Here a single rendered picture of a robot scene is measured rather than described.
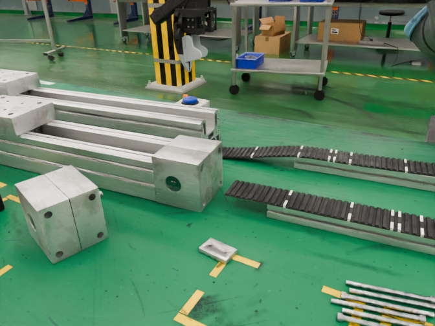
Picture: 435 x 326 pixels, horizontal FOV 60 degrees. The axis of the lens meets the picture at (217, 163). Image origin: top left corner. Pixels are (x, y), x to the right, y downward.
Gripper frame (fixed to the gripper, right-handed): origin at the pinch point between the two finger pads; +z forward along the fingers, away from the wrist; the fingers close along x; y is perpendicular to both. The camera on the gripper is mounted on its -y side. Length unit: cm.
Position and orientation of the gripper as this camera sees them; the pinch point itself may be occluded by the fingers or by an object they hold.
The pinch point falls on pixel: (186, 66)
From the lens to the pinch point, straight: 99.2
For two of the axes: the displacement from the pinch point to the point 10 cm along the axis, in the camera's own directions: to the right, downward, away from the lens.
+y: 9.1, 1.8, -3.7
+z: 0.1, 8.9, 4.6
